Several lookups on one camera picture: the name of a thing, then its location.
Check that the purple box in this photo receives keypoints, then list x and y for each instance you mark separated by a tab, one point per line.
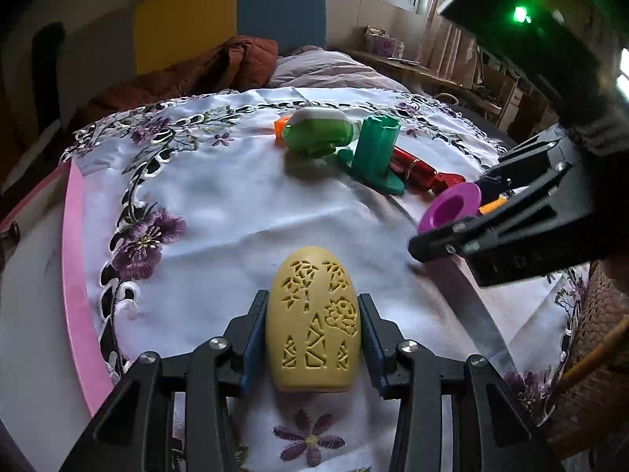
383	42

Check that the person's right forearm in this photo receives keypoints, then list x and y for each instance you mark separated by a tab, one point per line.
602	130

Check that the orange stick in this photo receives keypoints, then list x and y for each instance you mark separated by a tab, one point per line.
494	205

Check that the grey pink duvet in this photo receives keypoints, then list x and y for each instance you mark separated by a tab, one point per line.
324	69

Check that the wooden desk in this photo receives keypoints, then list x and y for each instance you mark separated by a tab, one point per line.
427	76

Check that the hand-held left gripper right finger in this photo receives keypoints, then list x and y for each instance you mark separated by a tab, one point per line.
372	349

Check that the white floral embroidered tablecloth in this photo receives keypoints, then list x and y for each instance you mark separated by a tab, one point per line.
221	206

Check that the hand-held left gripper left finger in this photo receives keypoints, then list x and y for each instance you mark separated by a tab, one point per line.
253	341

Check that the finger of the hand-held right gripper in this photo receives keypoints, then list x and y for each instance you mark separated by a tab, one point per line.
516	226
533	157

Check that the beige curtain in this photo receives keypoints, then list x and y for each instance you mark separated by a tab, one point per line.
442	24

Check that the orange plastic piece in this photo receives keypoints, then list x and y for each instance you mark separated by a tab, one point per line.
281	128

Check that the brown padded jacket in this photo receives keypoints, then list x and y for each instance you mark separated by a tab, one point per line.
196	78

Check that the wicker chair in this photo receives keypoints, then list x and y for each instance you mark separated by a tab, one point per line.
599	354

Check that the small red plastic piece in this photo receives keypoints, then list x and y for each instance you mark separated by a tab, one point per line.
449	181

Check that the yellow carved egg-shaped shell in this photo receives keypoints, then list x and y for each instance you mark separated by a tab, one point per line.
314	319

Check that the red metallic cylinder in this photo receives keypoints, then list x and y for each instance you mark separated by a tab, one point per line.
413	169

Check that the green fluted holder with base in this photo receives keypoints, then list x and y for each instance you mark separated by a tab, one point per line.
376	150

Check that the green and white toy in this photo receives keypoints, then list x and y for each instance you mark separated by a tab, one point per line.
317	130

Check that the purple plastic cup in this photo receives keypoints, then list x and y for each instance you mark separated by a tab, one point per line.
449	209

